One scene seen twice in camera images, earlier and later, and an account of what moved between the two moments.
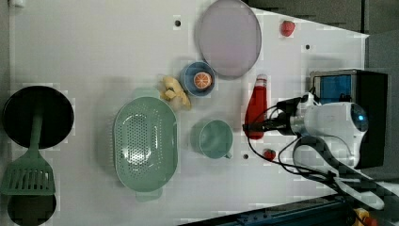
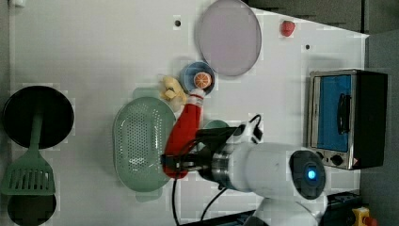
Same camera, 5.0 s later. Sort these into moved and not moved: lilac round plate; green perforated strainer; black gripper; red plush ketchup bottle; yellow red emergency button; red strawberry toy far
Moved: black gripper; red plush ketchup bottle
Not moved: green perforated strainer; lilac round plate; yellow red emergency button; red strawberry toy far
